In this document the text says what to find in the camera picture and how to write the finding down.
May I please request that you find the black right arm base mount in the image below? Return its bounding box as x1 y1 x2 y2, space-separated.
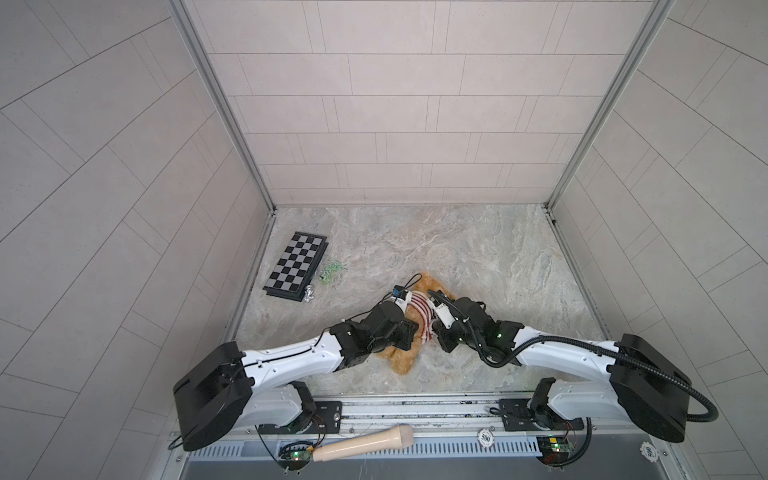
488 377 585 431

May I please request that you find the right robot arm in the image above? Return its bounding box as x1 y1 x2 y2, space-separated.
429 291 691 443

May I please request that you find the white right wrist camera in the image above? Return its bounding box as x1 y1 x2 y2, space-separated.
427 290 461 330

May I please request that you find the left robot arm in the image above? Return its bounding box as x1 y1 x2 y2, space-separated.
172 301 420 452

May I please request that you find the folded black white chessboard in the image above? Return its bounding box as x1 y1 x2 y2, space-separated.
263 231 328 302

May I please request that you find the clear bag of green bricks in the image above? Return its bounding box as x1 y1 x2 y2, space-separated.
318 261 346 285

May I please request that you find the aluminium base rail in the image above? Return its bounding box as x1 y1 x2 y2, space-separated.
186 393 655 468

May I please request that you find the beige cylindrical handle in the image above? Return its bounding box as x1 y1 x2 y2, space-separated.
312 425 414 462

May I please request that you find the small white gear sticker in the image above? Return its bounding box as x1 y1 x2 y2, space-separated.
639 441 659 463

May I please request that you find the right green circuit board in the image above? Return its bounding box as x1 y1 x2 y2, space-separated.
536 436 574 465

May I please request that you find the tan plush teddy bear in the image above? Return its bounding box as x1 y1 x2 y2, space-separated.
377 271 454 375

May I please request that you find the knitted american flag sweater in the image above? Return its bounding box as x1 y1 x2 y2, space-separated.
408 291 434 343

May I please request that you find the black corrugated right cable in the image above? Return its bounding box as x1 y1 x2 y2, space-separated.
431 290 720 424

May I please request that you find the green circuit board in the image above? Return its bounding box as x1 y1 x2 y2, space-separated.
279 441 315 471
536 436 574 465

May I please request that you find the silver foil wrapped item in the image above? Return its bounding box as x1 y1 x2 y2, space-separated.
303 285 314 302

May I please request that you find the black left camera cable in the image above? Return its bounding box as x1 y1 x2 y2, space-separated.
311 272 424 355

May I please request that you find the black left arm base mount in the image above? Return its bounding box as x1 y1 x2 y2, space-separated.
255 381 343 435

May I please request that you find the left green circuit board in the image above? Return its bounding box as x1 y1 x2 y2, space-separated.
279 441 315 471

